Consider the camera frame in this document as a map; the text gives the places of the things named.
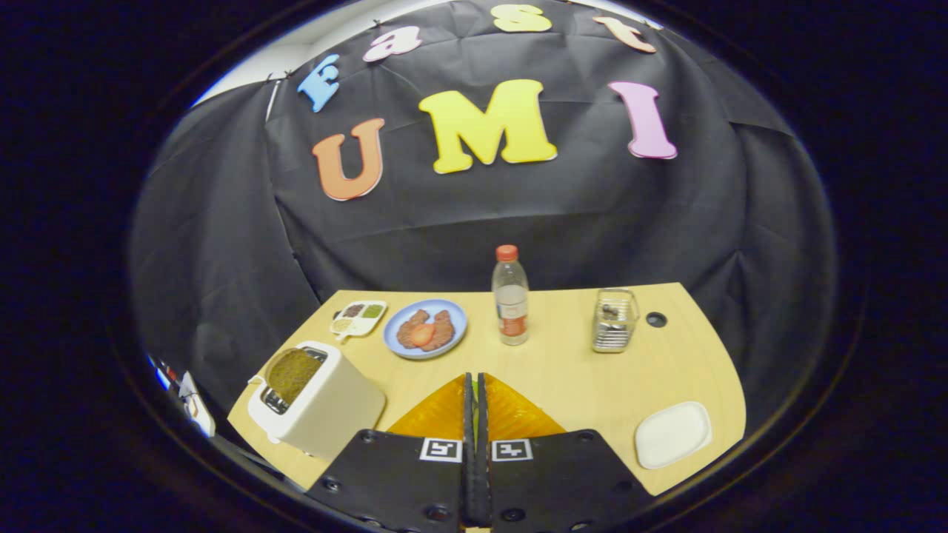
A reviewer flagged white square dish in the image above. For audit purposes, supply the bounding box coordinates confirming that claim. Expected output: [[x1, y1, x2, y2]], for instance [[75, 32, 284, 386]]
[[635, 401, 713, 470]]

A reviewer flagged clear bottle with red cap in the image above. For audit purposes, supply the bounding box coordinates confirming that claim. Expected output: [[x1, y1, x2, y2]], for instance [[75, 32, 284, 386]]
[[492, 244, 530, 346]]

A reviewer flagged metal wire basket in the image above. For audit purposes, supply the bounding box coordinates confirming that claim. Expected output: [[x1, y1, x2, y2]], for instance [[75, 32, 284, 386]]
[[591, 288, 640, 354]]

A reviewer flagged brown meat patty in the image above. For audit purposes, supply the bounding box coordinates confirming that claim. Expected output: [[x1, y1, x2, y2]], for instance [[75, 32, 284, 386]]
[[430, 310, 455, 352], [396, 309, 430, 349]]

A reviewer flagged white toaster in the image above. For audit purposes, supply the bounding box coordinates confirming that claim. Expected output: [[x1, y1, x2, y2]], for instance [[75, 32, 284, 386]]
[[247, 341, 387, 462]]

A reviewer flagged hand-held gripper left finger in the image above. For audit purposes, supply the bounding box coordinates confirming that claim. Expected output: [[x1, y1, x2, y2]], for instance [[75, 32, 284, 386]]
[[305, 372, 475, 532]]

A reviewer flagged white clutter beside table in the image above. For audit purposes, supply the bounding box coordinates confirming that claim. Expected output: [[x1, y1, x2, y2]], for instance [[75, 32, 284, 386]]
[[148, 355, 217, 438]]

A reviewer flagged black backdrop cloth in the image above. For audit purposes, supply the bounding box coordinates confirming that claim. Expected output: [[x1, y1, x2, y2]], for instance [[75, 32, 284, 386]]
[[127, 0, 838, 438]]

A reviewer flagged brown toast slice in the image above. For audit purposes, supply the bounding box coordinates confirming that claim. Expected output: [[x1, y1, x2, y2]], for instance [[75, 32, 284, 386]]
[[267, 348, 324, 405]]

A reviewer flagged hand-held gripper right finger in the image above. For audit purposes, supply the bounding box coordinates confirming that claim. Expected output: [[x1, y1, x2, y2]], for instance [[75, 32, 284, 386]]
[[476, 372, 656, 532]]

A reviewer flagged white divided seasoning tray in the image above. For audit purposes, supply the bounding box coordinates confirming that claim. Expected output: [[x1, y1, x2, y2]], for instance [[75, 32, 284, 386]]
[[330, 300, 388, 343]]

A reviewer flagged blue round plate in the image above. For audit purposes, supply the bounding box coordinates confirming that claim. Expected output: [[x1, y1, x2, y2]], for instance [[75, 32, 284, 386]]
[[383, 298, 469, 361]]

